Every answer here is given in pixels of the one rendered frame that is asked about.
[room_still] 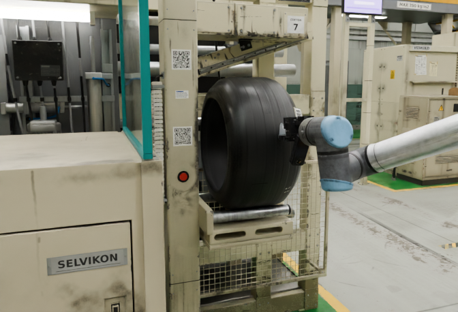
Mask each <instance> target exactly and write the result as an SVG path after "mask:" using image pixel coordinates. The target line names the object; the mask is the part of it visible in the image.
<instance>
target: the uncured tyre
mask: <svg viewBox="0 0 458 312"><path fill-rule="evenodd" d="M293 107H296V106H295V104H294V102H293V100H292V98H291V96H290V95H289V94H288V92H287V91H286V90H285V89H284V88H283V87H282V86H281V85H280V83H278V82H277V81H276V80H273V79H270V78H266V77H227V78H222V79H220V80H218V81H217V82H216V83H215V84H214V85H213V86H212V87H211V88H210V89H209V90H208V92H207V94H206V96H205V99H204V103H203V106H202V114H201V120H200V151H201V158H202V167H203V171H204V177H205V180H206V183H207V187H208V189H209V191H210V193H211V195H212V197H213V198H214V200H215V201H217V202H218V203H219V204H221V205H222V206H223V207H224V208H227V209H230V210H235V209H242V208H254V207H261V206H273V205H276V204H279V203H281V202H283V201H284V200H285V199H286V198H287V196H288V195H289V193H290V192H291V191H292V189H293V187H294V186H295V184H296V182H297V179H298V177H299V173H300V170H301V166H293V165H292V164H291V163H290V161H289V160H290V156H291V153H292V149H293V146H294V141H291V142H287V141H286V140H279V138H278V135H279V127H280V124H281V123H283V125H284V118H285V117H296V116H295V113H294V108H293ZM257 183H266V184H258V185H252V184H257ZM289 186H291V188H290V191H289V192H288V193H283V192H284V189H285V188H286V187H289Z"/></svg>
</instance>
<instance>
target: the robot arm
mask: <svg viewBox="0 0 458 312"><path fill-rule="evenodd" d="M278 138H279V140H286V141H287V142H291V141H294V146H293V149H292V153H291V156H290V160H289V161H290V163H291V164H292V165H293V166H303V164H304V162H305V158H306V155H307V152H308V148H309V146H316V151H317V157H318V167H319V173H320V183H321V188H322V189H323V190H324V191H332V192H338V191H349V190H352V189H353V185H354V184H353V183H352V182H354V181H357V180H358V179H361V178H364V177H366V176H371V175H373V174H377V173H380V172H383V171H384V170H387V169H391V168H394V167H397V166H402V165H404V164H407V163H411V162H413V161H418V160H420V159H424V158H427V157H431V156H434V155H438V154H441V153H445V152H448V151H451V150H455V149H458V114H455V115H452V116H450V117H447V118H445V119H442V120H439V121H436V122H434V123H430V124H428V125H425V126H422V127H419V128H417V129H413V130H411V131H408V132H406V133H403V134H400V135H398V136H394V137H392V138H389V139H386V140H383V141H381V142H378V143H375V144H370V145H367V146H364V147H361V148H358V149H355V150H353V151H350V152H349V151H348V145H349V143H351V141H352V138H353V128H352V126H351V124H350V122H349V121H348V120H347V119H345V118H344V117H342V116H335V115H330V116H321V117H314V116H296V117H285V118H284V125H283V123H281V124H280V127H279V135H278Z"/></svg>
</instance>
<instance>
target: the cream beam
mask: <svg viewBox="0 0 458 312"><path fill-rule="evenodd" d="M288 16H304V17H305V19H304V33H287V28H288ZM307 17H308V8H304V7H285V6H274V5H255V4H244V3H225V2H214V1H197V34H198V40H209V41H229V42H238V41H239V39H252V40H261V41H280V42H294V41H297V40H303V39H307Z"/></svg>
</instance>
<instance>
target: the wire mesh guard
mask: <svg viewBox="0 0 458 312"><path fill-rule="evenodd" d="M311 163H312V171H311V172H317V171H313V163H316V164H317V169H318V160H307V161H305V162H304V164H307V172H308V164H311ZM199 172H202V180H200V181H202V191H199V192H202V193H203V192H205V191H203V186H207V185H203V181H205V180H203V172H204V171H203V168H199ZM308 177H311V182H306V183H311V192H308V193H311V194H312V193H313V192H312V177H314V176H308ZM300 178H302V188H298V179H297V193H295V194H297V197H298V194H299V193H298V189H302V197H303V178H307V177H300ZM314 182H316V191H315V192H320V196H319V197H320V206H319V207H323V206H321V197H324V196H321V191H317V182H319V181H317V173H316V181H314ZM304 188H309V187H304ZM306 194H307V193H306ZM329 195H330V191H326V195H325V196H326V198H325V201H322V202H325V211H321V212H325V216H323V217H325V218H324V226H321V227H324V231H323V232H324V241H321V242H324V246H321V247H324V251H323V252H324V255H323V256H324V257H323V269H324V274H321V275H320V273H318V274H313V275H306V276H305V275H304V276H302V277H296V266H297V265H296V258H295V260H293V261H295V265H294V266H295V275H292V276H295V277H294V278H291V271H294V270H291V260H290V261H289V262H290V271H287V272H290V276H289V277H290V279H287V278H286V277H287V276H285V278H286V279H282V280H278V281H277V279H279V278H277V274H278V273H277V264H278V263H277V253H276V258H274V259H276V268H273V269H276V273H275V274H276V281H271V282H266V283H262V271H263V270H262V265H261V276H259V277H261V283H259V284H257V282H259V281H257V272H259V271H257V262H259V261H257V256H261V255H257V246H259V245H257V244H256V256H253V257H256V266H254V267H256V284H255V285H252V284H251V283H250V284H251V285H247V279H249V278H247V263H250V262H247V253H249V252H247V245H246V252H245V253H246V263H242V264H246V273H244V274H246V283H244V284H246V286H243V287H241V286H240V287H235V288H231V287H232V286H231V276H234V275H231V271H232V270H231V266H232V265H231V255H234V254H231V248H230V249H227V250H230V265H229V266H230V270H228V271H230V276H226V272H227V271H226V261H229V260H226V249H225V250H222V251H225V255H221V256H225V271H224V272H225V282H222V283H225V289H224V290H220V291H214V292H210V285H212V284H210V277H209V279H206V280H209V292H207V293H205V292H204V291H208V290H204V291H201V292H204V293H203V294H200V298H206V297H211V296H218V295H222V294H229V293H233V292H241V291H245V290H252V289H256V288H261V287H268V286H272V285H279V284H284V283H291V282H295V281H302V280H307V279H314V278H318V277H325V276H327V273H326V271H327V251H328V232H329ZM313 198H317V197H316V196H315V197H313ZM292 200H297V199H292ZM316 202H317V201H316ZM309 203H314V202H309ZM303 204H306V213H304V214H306V220H307V219H311V218H307V214H308V213H307V201H306V203H303ZM290 205H295V204H290ZM312 208H317V207H312ZM300 209H301V214H297V210H299V209H297V203H296V209H294V210H296V219H295V220H296V224H297V220H299V219H297V215H301V223H302V209H304V208H302V203H301V208H300ZM310 209H311V208H310ZM291 211H293V210H291ZM310 213H311V214H312V212H310ZM315 213H320V212H316V211H315ZM292 216H293V214H292ZM312 218H315V222H314V223H315V227H314V228H315V232H313V233H317V232H316V223H318V222H316V217H312ZM319 218H321V216H319ZM292 221H294V220H292ZM320 222H323V221H320ZM317 228H320V227H317ZM306 229H309V228H306V226H305V244H300V246H301V245H306V244H310V243H306V239H308V238H306ZM301 230H304V229H301ZM296 231H297V230H296ZM308 234H310V240H311V222H310V233H308ZM297 235H301V234H297ZM293 236H296V235H293ZM300 240H303V239H300ZM290 241H291V246H287V242H289V241H287V240H286V241H285V242H286V251H285V252H286V253H287V252H288V251H287V247H291V253H292V246H297V244H296V245H292V241H293V240H292V239H291V240H290ZM295 241H297V239H296V240H295ZM202 243H203V247H202V248H203V269H202V270H206V269H204V259H206V258H204V248H206V247H204V242H202ZM282 243H284V242H282V241H281V247H278V248H281V250H282ZM267 245H269V244H267V243H266V249H264V250H266V270H267V265H270V264H267V255H270V254H267V250H268V249H267ZM236 249H240V248H237V247H236ZM294 251H298V250H294ZM212 252H214V257H211V258H216V257H219V260H220V250H219V256H216V257H215V252H216V251H215V250H214V251H212ZM207 253H211V252H207ZM200 254H202V253H200ZM235 254H236V255H237V254H239V253H235ZM272 254H274V253H272V245H271V259H269V260H271V269H269V270H271V279H272V275H274V274H272ZM209 258H210V257H208V259H209ZM235 260H237V258H236V259H235ZM220 262H224V261H220ZM286 262H287V261H285V263H286ZM280 263H283V262H280ZM311 263H314V262H311ZM207 264H210V263H207ZM233 265H237V264H233ZM286 267H289V266H286ZM281 268H285V267H281ZM281 268H280V269H281ZM312 268H315V267H312ZM241 269H245V268H241ZM308 269H310V268H308ZM236 270H240V269H236ZM236 270H235V271H236ZM279 273H281V274H282V272H279ZM285 273H286V271H285ZM308 273H309V274H310V273H311V272H308ZM313 273H315V272H314V271H313ZM235 275H236V276H237V274H235ZM226 277H230V286H229V287H230V289H226V282H229V281H226ZM280 278H283V277H280ZM214 279H217V278H214ZM271 279H268V280H271ZM238 280H241V279H238ZM234 281H237V279H236V280H234ZM264 281H267V280H264ZM214 284H216V283H214ZM240 285H243V284H240ZM201 286H204V285H201ZM233 286H237V284H236V285H233ZM216 289H219V288H216ZM216 289H212V290H216Z"/></svg>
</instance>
